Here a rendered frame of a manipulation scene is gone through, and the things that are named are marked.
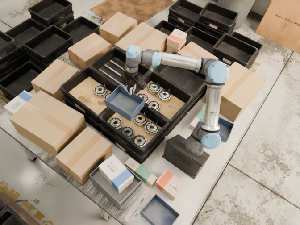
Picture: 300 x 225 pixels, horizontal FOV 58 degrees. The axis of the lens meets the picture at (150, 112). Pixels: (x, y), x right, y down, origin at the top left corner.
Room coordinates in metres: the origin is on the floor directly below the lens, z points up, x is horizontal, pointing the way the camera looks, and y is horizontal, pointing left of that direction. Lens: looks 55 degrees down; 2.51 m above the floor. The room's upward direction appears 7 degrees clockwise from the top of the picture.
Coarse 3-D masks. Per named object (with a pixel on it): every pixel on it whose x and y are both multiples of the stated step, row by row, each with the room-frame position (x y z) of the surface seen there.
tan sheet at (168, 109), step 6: (144, 90) 1.37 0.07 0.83; (150, 96) 1.31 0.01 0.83; (156, 96) 1.32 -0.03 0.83; (174, 96) 1.35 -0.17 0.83; (162, 102) 1.27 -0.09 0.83; (168, 102) 1.28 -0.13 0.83; (174, 102) 1.29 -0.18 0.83; (180, 102) 1.30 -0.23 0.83; (162, 108) 1.21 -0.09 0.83; (168, 108) 1.22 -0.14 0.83; (174, 108) 1.23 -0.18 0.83; (162, 114) 1.16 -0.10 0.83; (168, 114) 1.17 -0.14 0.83; (174, 114) 1.17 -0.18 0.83
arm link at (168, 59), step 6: (162, 54) 1.22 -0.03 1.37; (168, 54) 1.23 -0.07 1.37; (174, 54) 1.24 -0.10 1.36; (162, 60) 1.20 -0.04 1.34; (168, 60) 1.20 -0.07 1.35; (174, 60) 1.21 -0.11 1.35; (180, 60) 1.21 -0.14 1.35; (186, 60) 1.22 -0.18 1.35; (192, 60) 1.23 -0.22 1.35; (198, 60) 1.24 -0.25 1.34; (204, 60) 1.24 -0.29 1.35; (174, 66) 1.20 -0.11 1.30; (180, 66) 1.20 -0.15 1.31; (186, 66) 1.20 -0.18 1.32; (192, 66) 1.20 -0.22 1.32; (198, 66) 1.21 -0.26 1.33; (198, 72) 1.20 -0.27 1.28
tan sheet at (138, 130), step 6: (114, 114) 1.11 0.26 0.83; (108, 120) 1.05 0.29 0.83; (126, 120) 1.07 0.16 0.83; (132, 120) 1.07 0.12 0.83; (150, 120) 1.10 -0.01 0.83; (132, 126) 1.02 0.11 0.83; (144, 126) 1.04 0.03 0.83; (138, 132) 0.98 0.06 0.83; (144, 132) 0.99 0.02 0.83; (150, 138) 0.94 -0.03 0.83
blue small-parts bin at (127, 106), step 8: (120, 88) 1.13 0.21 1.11; (112, 96) 1.06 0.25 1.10; (120, 96) 1.09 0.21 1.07; (128, 96) 1.10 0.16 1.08; (136, 96) 1.07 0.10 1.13; (112, 104) 0.97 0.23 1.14; (120, 104) 1.03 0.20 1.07; (128, 104) 1.03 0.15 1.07; (136, 104) 1.04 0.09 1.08; (120, 112) 0.95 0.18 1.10; (128, 112) 0.97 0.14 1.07; (136, 112) 0.96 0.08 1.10
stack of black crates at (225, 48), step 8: (224, 40) 2.50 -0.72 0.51; (232, 40) 2.45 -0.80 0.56; (240, 40) 2.43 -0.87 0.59; (216, 48) 2.25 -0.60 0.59; (224, 48) 2.39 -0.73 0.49; (232, 48) 2.40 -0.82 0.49; (240, 48) 2.40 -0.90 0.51; (248, 48) 2.36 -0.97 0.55; (256, 48) 2.33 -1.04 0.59; (216, 56) 2.24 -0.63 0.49; (224, 56) 2.20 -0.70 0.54; (232, 56) 2.16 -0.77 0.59; (240, 56) 2.29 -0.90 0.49; (248, 56) 2.31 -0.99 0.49; (240, 64) 2.11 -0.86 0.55; (248, 64) 2.18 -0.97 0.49
